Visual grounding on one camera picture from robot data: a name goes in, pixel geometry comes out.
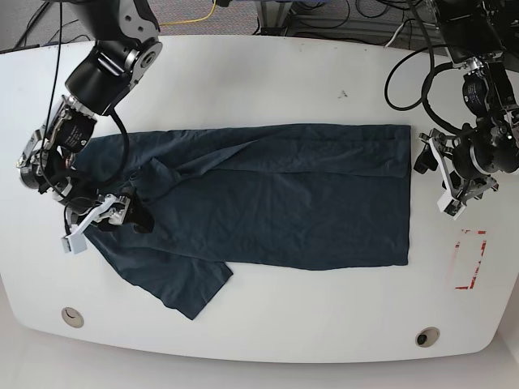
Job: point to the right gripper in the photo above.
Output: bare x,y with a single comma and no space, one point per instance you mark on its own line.
108,211

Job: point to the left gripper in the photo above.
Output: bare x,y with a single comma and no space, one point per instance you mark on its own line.
452,158

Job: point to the dark navy t-shirt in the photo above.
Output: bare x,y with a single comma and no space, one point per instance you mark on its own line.
315,197

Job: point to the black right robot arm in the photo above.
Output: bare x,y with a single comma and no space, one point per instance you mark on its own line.
127,43

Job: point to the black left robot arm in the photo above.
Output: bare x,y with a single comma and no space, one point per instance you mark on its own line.
477,35

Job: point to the red tape rectangle marking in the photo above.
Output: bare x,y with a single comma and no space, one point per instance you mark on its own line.
468,255

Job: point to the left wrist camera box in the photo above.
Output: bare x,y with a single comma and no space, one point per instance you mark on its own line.
450,206

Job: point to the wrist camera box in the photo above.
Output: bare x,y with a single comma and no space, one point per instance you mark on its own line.
74,243
450,206

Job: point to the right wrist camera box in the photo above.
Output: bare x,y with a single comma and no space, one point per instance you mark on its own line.
74,243

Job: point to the left table cable grommet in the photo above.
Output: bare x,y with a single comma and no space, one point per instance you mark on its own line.
72,317

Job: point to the table cable grommet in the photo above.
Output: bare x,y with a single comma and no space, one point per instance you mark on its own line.
72,317
427,337

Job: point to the right table cable grommet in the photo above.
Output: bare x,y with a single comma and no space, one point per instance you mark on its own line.
427,337

